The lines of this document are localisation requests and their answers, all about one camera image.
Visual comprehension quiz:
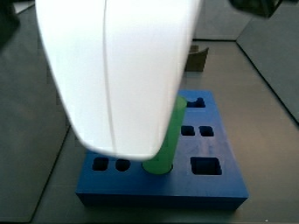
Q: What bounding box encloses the green oval cylinder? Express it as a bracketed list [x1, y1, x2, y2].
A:
[143, 96, 187, 175]

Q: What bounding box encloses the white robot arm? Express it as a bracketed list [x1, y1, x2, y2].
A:
[35, 0, 202, 161]

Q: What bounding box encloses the blue foam shape block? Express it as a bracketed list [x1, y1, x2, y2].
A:
[76, 90, 249, 210]

